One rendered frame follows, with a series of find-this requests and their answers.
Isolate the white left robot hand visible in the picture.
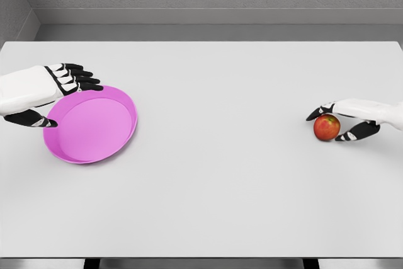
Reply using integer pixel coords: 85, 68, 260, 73
0, 62, 105, 128

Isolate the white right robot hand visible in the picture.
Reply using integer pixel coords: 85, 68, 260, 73
305, 98, 392, 142

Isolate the red apple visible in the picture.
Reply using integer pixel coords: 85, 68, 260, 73
313, 113, 342, 142

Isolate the pink round plate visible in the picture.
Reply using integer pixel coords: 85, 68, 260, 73
43, 84, 139, 165

